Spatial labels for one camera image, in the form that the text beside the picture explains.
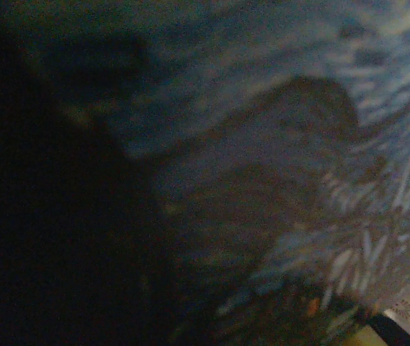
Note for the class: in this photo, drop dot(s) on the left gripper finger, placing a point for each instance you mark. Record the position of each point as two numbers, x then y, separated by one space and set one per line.
46 234

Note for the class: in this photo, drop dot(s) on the blue patterned pouch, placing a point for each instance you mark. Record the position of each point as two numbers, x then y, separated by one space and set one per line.
262 144

